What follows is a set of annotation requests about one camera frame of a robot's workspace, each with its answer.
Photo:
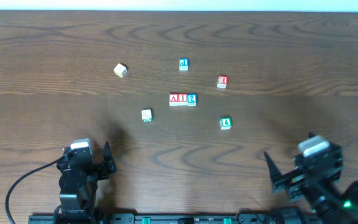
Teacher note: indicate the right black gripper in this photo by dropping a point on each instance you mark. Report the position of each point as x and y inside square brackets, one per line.
[286, 178]

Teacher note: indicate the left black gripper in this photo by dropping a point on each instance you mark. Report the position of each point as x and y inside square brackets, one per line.
[99, 168]

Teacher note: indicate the green picture wooden block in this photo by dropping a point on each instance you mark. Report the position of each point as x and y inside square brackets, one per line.
[146, 115]

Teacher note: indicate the red letter A block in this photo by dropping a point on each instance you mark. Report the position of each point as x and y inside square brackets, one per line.
[173, 99]

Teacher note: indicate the red letter I block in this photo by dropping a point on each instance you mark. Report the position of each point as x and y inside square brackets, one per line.
[182, 99]

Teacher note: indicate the blue number 2 block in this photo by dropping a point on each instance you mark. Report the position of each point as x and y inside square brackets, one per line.
[191, 99]

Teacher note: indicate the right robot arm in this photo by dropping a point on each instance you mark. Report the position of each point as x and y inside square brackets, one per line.
[333, 206]

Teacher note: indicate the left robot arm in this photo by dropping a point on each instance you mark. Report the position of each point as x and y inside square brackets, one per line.
[79, 183]

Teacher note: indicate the green number 4 block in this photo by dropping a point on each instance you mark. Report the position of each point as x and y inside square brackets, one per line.
[225, 123]

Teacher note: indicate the yellow cream wooden block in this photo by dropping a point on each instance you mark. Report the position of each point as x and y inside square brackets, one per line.
[120, 70]

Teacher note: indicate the red number 3 block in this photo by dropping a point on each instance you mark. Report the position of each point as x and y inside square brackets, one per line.
[222, 81]

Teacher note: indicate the blue letter P block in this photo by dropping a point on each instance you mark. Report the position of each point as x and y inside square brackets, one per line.
[183, 64]

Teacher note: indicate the black mounting rail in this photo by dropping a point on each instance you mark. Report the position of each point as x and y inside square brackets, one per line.
[240, 218]

